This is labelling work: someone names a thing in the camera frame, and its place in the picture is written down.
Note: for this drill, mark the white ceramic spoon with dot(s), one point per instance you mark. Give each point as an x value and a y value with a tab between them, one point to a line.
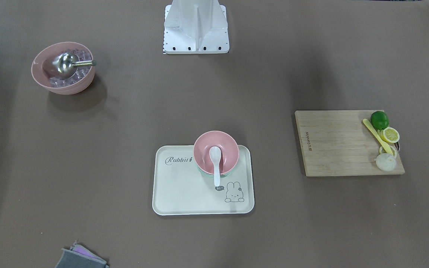
215	157

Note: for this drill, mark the small pink bowl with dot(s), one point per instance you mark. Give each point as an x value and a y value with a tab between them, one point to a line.
226	143

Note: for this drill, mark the large pink ice bowl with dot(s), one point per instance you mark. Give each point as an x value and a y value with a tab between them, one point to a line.
78	82

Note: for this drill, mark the stacked green bowls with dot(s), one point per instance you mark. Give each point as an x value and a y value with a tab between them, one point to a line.
211	175

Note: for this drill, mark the cream serving tray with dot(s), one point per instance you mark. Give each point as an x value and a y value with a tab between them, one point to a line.
180	189

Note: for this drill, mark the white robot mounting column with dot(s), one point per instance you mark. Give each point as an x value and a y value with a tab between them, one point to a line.
195	27

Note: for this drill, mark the wooden cutting board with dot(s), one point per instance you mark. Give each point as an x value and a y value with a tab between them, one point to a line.
337	143

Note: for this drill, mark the metal ice scoop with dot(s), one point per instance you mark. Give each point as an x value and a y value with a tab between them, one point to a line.
65	65

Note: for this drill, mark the green lime toy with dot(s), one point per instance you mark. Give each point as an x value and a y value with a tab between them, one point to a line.
380	120

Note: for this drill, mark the lemon slice near bun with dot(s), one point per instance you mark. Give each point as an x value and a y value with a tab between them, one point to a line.
393	149

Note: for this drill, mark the white steamed bun toy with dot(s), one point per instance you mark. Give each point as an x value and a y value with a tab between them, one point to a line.
386	162

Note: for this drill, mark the lemon slice near lime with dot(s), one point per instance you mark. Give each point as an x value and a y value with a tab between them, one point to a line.
389	135

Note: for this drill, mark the grey folded cloth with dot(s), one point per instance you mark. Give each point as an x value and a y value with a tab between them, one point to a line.
78	256

